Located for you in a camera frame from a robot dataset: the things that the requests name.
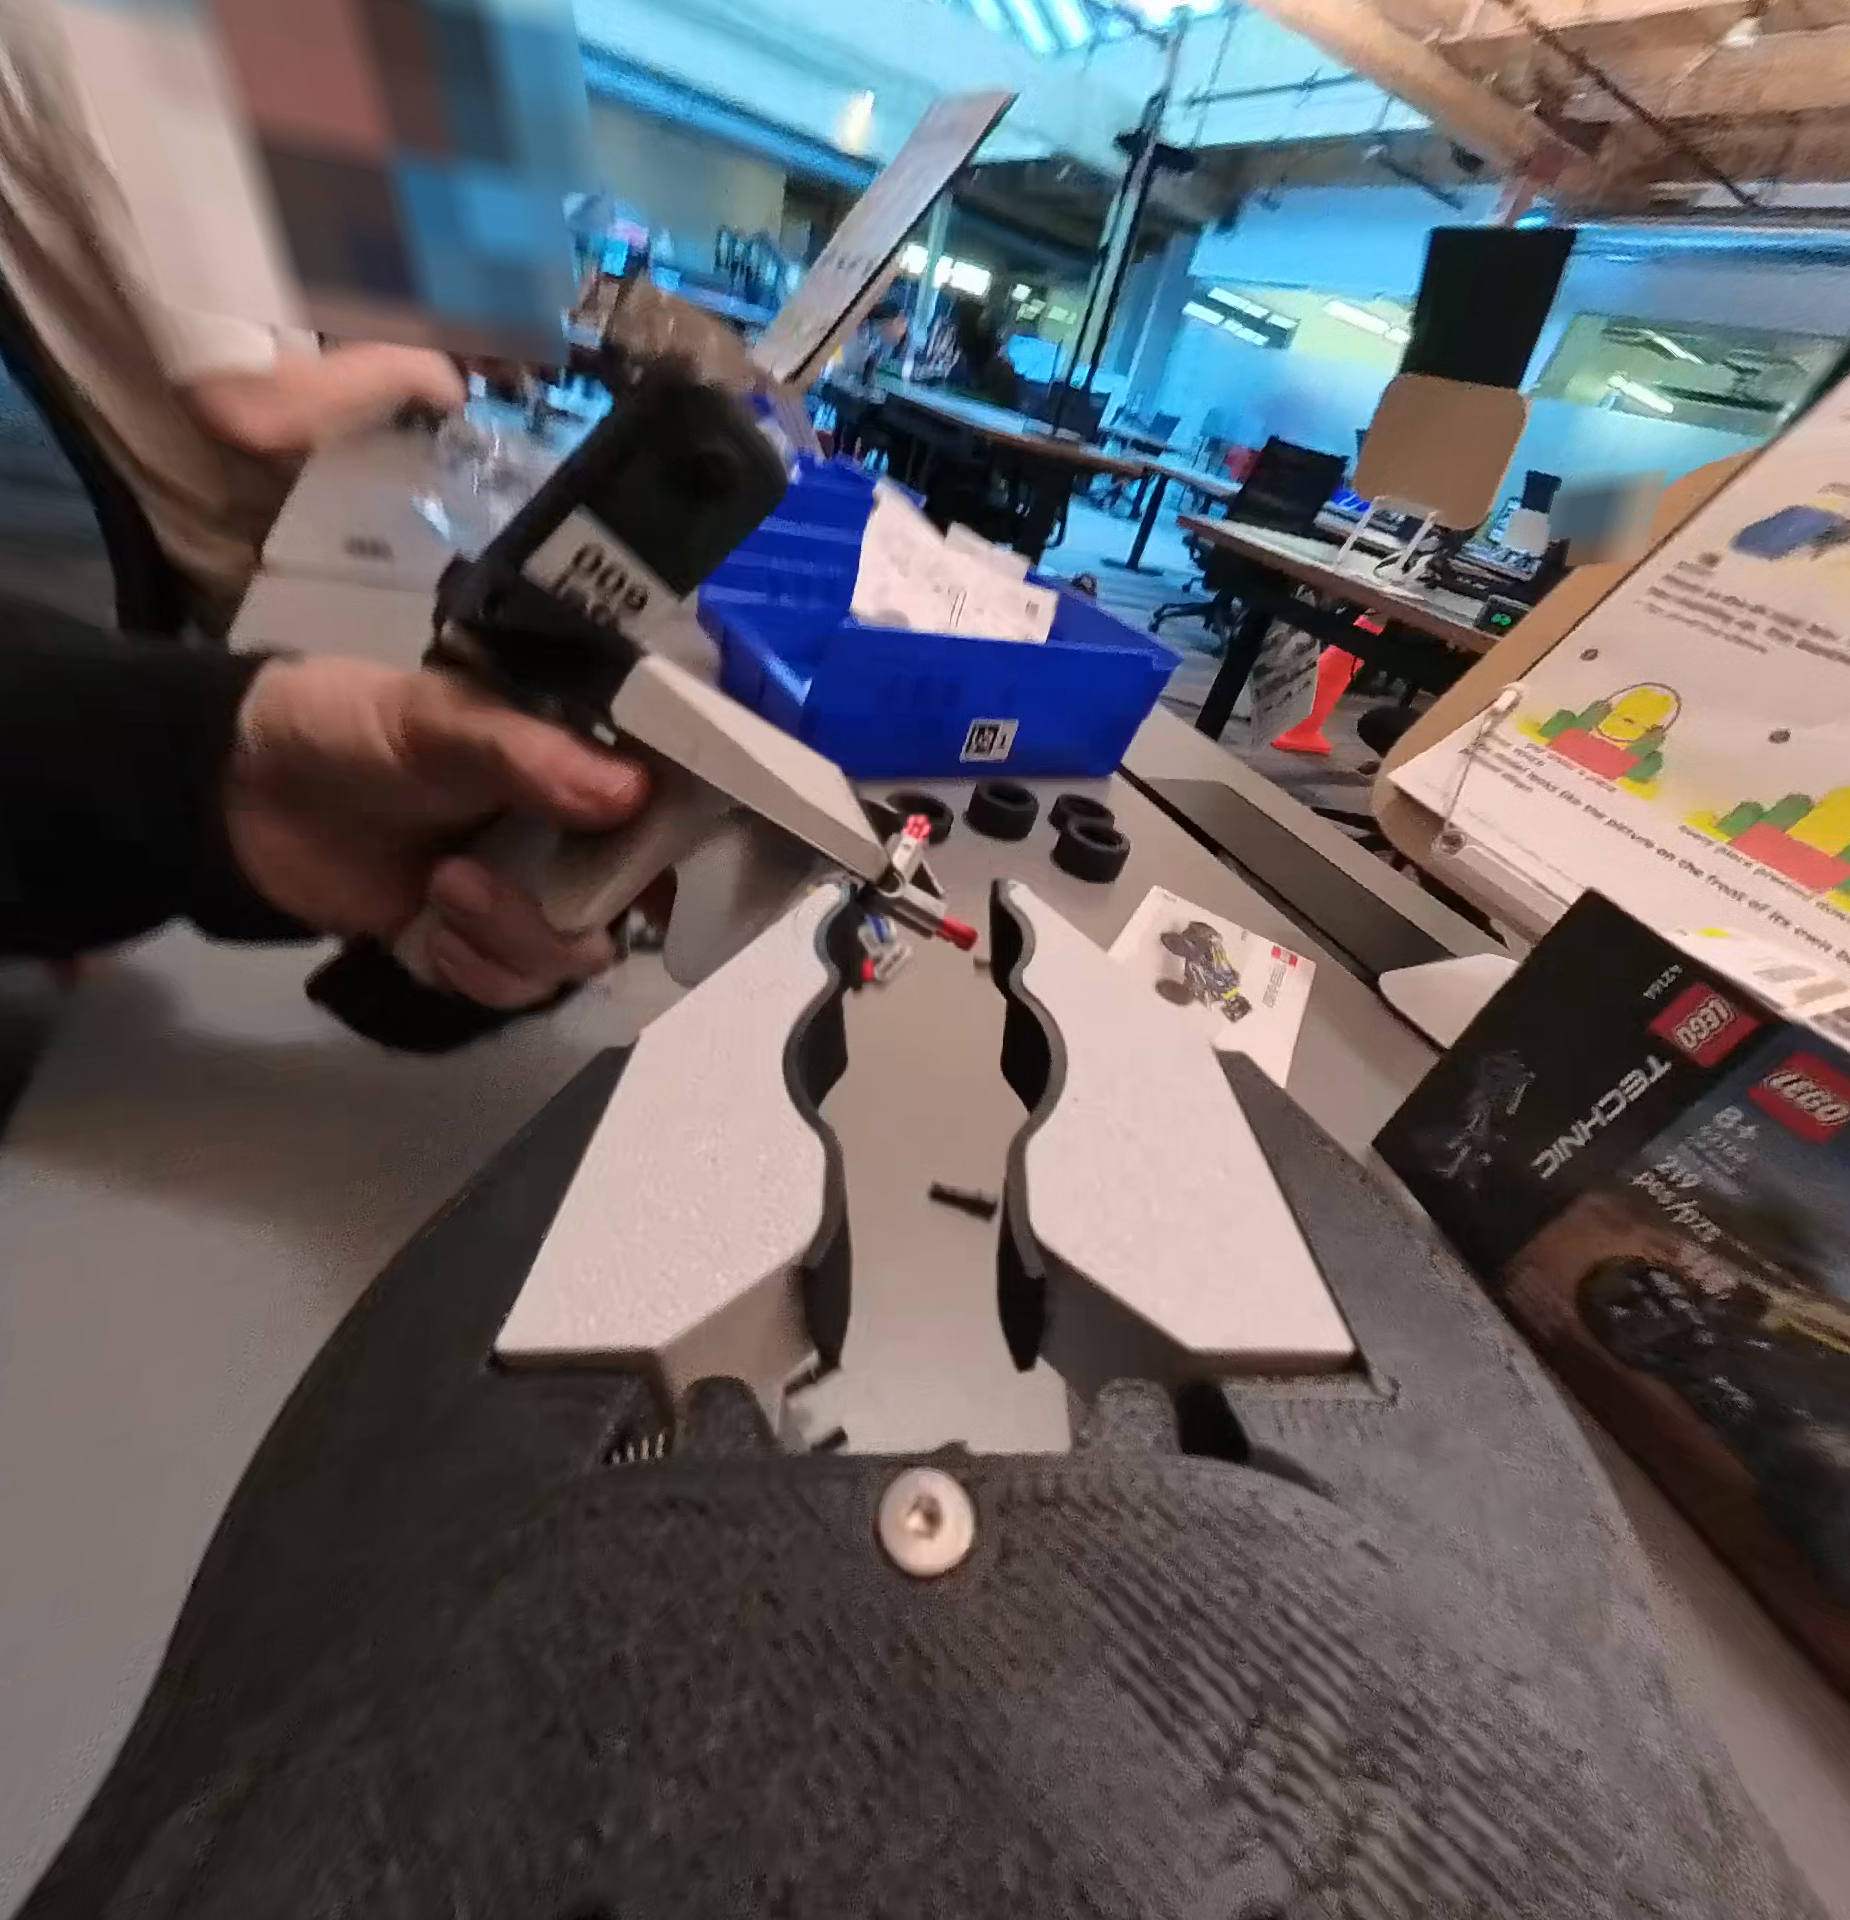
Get person's left hand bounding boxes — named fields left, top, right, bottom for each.
left=227, top=652, right=655, bottom=1014

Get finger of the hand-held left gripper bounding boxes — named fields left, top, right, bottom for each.
left=609, top=649, right=894, bottom=890
left=658, top=819, right=953, bottom=985

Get orange cone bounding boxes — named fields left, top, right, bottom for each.
left=1271, top=645, right=1365, bottom=755

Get blue plastic bin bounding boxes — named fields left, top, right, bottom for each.
left=695, top=449, right=1182, bottom=782

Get wooden office desk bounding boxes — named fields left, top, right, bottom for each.
left=1175, top=510, right=1504, bottom=738

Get black panel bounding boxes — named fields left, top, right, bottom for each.
left=1402, top=224, right=1579, bottom=394

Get long wooden desk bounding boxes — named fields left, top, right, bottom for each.
left=865, top=374, right=1152, bottom=557

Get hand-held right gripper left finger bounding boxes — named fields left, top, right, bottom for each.
left=489, top=883, right=855, bottom=1417

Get brown cardboard backing board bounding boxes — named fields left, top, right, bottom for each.
left=1375, top=449, right=1752, bottom=796

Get lego set box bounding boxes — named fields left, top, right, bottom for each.
left=1372, top=887, right=1850, bottom=1726

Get printed task sheet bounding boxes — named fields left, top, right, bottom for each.
left=1390, top=346, right=1850, bottom=1022

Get black light stand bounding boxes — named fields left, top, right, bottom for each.
left=1065, top=21, right=1188, bottom=450

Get metal binder clip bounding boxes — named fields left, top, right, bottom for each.
left=1437, top=682, right=1531, bottom=861

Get black office chair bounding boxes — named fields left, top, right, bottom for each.
left=1196, top=436, right=1349, bottom=600

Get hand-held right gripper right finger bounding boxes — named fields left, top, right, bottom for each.
left=989, top=878, right=1360, bottom=1388

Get tilted grey sign board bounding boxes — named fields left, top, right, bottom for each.
left=750, top=90, right=1019, bottom=383

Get small white lego leaflet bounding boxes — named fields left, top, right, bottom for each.
left=1107, top=885, right=1317, bottom=1089

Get white printed paper sheets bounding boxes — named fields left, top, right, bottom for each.
left=850, top=487, right=1061, bottom=647

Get clear plastic bag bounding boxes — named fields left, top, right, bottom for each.
left=411, top=402, right=570, bottom=546

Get brown cardboard sheet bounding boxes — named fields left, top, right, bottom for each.
left=1353, top=374, right=1531, bottom=535

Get white stand foot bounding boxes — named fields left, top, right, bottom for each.
left=1378, top=951, right=1519, bottom=1053

